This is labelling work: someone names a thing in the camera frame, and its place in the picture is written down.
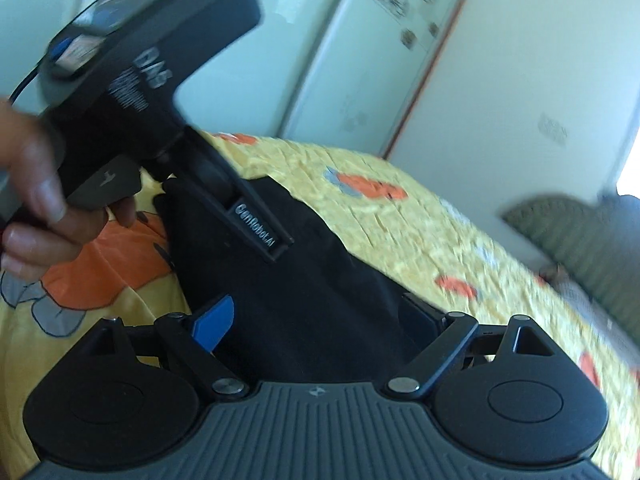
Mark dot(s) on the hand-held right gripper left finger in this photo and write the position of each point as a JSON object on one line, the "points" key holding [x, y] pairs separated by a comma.
{"points": [[216, 321]]}

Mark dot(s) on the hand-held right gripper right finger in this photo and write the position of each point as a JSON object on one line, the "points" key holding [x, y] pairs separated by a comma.
{"points": [[421, 319]]}

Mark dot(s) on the black pants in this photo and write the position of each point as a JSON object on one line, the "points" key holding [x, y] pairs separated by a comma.
{"points": [[310, 300]]}

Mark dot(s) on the person's left hand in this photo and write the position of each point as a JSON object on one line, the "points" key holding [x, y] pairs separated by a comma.
{"points": [[30, 185]]}

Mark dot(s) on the yellow printed blanket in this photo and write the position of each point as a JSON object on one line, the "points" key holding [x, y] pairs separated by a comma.
{"points": [[425, 240]]}

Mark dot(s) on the green quilted headboard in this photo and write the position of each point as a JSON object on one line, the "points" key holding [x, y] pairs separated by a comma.
{"points": [[575, 230]]}

